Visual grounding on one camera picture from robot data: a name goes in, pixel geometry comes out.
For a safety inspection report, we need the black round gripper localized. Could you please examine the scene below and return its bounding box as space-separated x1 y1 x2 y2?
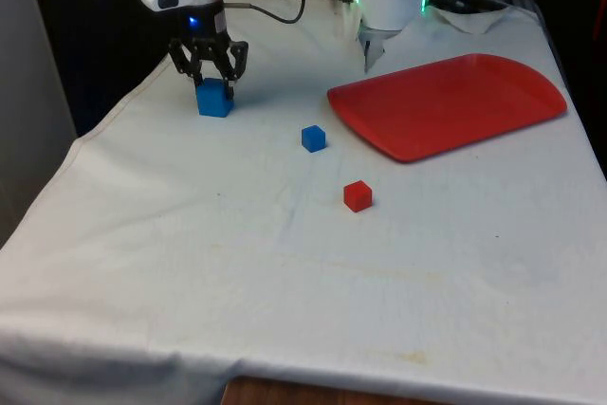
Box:
168 0 250 100

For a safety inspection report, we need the large blue block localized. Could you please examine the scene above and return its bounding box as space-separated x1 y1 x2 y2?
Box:
195 77 236 119

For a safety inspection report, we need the red tray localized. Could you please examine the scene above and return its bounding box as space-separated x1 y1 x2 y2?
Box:
326 52 569 165

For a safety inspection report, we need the small blue cube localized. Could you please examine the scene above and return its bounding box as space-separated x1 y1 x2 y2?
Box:
300 124 328 155

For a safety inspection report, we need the small red cube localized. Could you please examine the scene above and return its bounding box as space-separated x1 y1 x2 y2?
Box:
342 179 374 213

